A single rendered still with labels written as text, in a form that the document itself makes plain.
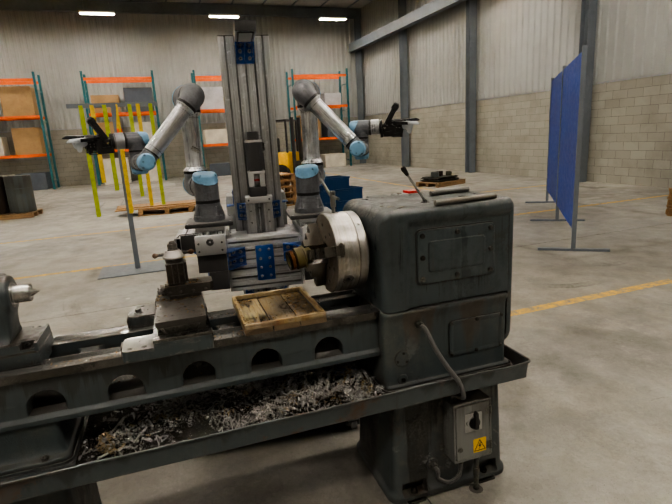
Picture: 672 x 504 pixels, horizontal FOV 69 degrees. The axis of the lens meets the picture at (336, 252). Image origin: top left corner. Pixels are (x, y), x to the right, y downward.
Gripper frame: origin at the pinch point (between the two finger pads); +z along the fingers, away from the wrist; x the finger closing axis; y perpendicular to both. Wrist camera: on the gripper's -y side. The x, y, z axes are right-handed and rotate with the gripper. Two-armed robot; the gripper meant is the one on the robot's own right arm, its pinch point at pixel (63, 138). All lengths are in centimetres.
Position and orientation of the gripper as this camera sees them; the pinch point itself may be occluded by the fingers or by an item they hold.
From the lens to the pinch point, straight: 248.5
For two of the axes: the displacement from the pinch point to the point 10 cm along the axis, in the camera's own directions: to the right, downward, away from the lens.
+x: -5.5, -3.0, 7.8
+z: -8.4, 1.7, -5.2
